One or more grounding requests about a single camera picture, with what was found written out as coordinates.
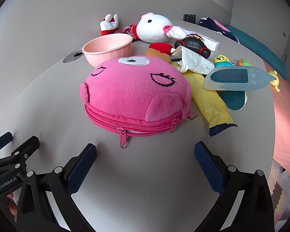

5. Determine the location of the white bunny plush doll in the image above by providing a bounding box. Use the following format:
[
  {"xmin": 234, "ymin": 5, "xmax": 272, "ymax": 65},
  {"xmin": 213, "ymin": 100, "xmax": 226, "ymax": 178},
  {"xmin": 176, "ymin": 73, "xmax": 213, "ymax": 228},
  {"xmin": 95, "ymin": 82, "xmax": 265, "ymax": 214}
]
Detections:
[{"xmin": 100, "ymin": 12, "xmax": 186, "ymax": 43}]

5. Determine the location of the teal pillow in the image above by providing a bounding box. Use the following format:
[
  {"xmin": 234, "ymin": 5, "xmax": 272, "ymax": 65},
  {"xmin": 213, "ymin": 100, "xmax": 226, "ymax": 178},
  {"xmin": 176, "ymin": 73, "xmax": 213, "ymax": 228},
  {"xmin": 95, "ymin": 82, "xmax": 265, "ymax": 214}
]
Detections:
[{"xmin": 226, "ymin": 24, "xmax": 287, "ymax": 80}]

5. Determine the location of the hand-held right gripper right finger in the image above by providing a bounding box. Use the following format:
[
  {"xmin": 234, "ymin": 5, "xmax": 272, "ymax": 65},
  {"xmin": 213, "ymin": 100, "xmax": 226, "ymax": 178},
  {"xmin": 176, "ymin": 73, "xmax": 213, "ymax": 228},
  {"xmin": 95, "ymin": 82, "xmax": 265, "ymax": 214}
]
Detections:
[{"xmin": 194, "ymin": 141, "xmax": 275, "ymax": 232}]

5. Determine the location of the pale blue silicone case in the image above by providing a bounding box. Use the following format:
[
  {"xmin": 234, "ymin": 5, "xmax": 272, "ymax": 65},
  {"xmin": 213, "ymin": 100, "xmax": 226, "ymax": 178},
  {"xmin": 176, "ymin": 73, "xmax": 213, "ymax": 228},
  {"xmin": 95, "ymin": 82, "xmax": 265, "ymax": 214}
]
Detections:
[{"xmin": 203, "ymin": 66, "xmax": 272, "ymax": 91}]

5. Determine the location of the pink plush zipper pouch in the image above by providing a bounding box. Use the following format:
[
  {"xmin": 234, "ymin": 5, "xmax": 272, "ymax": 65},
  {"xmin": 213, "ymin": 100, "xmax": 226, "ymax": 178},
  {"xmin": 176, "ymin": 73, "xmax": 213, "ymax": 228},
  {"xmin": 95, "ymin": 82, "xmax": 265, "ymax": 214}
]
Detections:
[{"xmin": 80, "ymin": 56, "xmax": 198, "ymax": 150}]

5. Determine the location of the white cardboard box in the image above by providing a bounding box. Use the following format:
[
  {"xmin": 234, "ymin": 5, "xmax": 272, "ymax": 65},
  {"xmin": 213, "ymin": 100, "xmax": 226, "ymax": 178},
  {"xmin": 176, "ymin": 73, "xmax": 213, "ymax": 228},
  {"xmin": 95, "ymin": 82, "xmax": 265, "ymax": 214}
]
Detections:
[{"xmin": 182, "ymin": 28, "xmax": 219, "ymax": 52}]

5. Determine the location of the grey desk cable grommet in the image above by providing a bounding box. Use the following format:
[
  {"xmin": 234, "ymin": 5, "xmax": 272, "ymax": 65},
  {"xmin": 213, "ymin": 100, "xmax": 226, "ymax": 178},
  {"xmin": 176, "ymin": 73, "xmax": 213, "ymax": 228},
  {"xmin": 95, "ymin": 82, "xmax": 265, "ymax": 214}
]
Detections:
[{"xmin": 63, "ymin": 49, "xmax": 83, "ymax": 64}]

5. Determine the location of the teal plastic toy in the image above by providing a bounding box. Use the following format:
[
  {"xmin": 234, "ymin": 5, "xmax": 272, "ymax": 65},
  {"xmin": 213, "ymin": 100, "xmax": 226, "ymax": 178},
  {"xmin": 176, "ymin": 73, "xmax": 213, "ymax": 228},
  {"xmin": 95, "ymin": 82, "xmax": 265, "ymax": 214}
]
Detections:
[{"xmin": 217, "ymin": 89, "xmax": 248, "ymax": 111}]

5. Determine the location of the yellow plush duck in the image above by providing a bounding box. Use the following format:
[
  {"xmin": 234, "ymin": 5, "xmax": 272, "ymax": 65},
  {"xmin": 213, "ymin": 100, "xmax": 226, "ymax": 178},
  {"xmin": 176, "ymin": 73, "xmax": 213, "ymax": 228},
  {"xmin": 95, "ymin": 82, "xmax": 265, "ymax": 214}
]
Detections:
[{"xmin": 268, "ymin": 71, "xmax": 281, "ymax": 92}]

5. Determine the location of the brown plush toy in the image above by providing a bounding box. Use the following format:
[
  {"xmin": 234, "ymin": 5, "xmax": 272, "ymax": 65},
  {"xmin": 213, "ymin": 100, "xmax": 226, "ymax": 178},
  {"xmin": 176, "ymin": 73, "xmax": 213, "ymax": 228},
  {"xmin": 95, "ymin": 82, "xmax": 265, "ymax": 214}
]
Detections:
[{"xmin": 145, "ymin": 48, "xmax": 171, "ymax": 62}]

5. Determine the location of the pink bed sheet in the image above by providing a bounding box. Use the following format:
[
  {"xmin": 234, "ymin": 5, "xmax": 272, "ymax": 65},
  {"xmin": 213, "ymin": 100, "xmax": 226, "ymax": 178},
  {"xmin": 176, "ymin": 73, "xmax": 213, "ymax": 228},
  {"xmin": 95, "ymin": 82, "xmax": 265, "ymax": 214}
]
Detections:
[{"xmin": 263, "ymin": 60, "xmax": 290, "ymax": 177}]

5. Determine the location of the black-haired doll figure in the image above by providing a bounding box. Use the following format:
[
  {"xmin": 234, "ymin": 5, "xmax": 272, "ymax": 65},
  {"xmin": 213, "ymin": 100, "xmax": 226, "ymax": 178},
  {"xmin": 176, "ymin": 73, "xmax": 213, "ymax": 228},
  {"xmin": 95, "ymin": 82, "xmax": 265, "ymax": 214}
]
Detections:
[{"xmin": 174, "ymin": 35, "xmax": 212, "ymax": 58}]

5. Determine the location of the green and blue frog toy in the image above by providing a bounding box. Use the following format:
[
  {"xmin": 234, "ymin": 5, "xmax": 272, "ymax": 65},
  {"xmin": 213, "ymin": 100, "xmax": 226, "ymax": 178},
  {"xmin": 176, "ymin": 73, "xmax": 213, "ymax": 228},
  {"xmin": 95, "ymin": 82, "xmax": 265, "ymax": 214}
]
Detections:
[{"xmin": 213, "ymin": 55, "xmax": 235, "ymax": 68}]

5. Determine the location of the crumpled white paper wrapper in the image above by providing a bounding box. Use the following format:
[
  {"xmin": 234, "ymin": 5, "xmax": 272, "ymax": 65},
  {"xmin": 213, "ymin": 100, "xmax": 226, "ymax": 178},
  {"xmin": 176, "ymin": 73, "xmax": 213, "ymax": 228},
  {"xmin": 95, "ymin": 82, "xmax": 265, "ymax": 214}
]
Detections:
[{"xmin": 170, "ymin": 46, "xmax": 218, "ymax": 75}]

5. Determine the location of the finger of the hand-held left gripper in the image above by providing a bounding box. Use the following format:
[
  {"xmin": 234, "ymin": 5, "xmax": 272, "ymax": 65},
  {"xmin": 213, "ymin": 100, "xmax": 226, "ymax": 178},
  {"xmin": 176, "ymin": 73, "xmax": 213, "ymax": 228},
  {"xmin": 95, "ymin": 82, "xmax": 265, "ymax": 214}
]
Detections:
[
  {"xmin": 0, "ymin": 136, "xmax": 40, "ymax": 172},
  {"xmin": 0, "ymin": 132, "xmax": 14, "ymax": 159}
]

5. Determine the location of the foam puzzle floor mat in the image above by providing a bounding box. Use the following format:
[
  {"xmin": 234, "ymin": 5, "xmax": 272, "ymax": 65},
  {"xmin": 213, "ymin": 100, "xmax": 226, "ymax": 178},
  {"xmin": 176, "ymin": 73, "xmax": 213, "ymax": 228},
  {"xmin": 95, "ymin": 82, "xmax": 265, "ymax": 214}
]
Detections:
[{"xmin": 268, "ymin": 159, "xmax": 290, "ymax": 223}]

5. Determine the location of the red plush toy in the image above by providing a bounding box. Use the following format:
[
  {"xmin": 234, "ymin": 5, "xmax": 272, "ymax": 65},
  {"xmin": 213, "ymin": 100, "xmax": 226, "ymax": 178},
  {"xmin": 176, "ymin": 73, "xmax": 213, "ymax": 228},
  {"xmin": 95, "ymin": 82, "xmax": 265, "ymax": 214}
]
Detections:
[{"xmin": 148, "ymin": 43, "xmax": 176, "ymax": 55}]

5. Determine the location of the yellow snack packet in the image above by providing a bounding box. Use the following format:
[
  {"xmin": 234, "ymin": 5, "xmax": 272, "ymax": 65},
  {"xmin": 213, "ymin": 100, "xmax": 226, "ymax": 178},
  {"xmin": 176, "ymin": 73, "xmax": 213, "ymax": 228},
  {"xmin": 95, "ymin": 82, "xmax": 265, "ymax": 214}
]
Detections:
[{"xmin": 171, "ymin": 61, "xmax": 238, "ymax": 137}]

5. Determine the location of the small green dinosaur toy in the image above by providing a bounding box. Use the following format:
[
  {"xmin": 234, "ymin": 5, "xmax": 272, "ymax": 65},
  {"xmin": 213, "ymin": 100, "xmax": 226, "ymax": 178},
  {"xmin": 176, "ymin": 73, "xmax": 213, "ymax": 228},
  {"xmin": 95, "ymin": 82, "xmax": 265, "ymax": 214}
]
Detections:
[{"xmin": 237, "ymin": 58, "xmax": 252, "ymax": 67}]

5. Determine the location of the pink plastic bowl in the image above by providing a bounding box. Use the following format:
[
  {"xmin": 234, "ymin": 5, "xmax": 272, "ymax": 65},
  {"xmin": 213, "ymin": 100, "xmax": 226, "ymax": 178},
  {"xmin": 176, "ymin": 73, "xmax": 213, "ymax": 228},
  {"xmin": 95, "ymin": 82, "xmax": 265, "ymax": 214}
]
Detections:
[{"xmin": 82, "ymin": 34, "xmax": 133, "ymax": 67}]

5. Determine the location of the navy patterned blanket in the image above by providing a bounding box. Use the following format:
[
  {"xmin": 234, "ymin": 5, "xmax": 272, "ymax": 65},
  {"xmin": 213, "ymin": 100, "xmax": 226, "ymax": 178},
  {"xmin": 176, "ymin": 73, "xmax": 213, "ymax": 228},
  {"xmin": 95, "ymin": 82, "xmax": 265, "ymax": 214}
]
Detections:
[{"xmin": 199, "ymin": 16, "xmax": 240, "ymax": 41}]

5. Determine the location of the person's left hand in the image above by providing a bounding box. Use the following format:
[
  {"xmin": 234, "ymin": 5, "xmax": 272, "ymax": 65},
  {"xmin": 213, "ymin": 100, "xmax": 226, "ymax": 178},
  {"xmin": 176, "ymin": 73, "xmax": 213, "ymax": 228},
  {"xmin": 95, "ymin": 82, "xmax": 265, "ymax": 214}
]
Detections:
[{"xmin": 6, "ymin": 192, "xmax": 19, "ymax": 217}]

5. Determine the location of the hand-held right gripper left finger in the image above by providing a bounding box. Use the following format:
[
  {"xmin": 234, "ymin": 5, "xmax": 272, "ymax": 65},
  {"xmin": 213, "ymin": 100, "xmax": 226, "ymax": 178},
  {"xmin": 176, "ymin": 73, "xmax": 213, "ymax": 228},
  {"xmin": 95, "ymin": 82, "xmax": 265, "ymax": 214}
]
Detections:
[{"xmin": 16, "ymin": 143, "xmax": 97, "ymax": 232}]

